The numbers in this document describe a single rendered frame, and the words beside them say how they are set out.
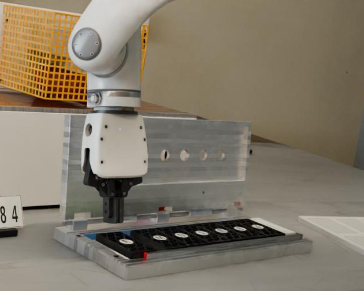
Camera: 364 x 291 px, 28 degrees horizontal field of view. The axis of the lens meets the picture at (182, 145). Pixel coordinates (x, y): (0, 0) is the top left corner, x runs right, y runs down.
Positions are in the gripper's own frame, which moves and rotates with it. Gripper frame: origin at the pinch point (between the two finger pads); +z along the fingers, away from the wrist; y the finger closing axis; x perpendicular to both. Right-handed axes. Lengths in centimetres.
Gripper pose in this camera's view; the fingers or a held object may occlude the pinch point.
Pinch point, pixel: (113, 209)
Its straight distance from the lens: 114.2
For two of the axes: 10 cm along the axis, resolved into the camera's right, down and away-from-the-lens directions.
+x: -6.7, 0.0, 7.4
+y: 7.4, 0.0, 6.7
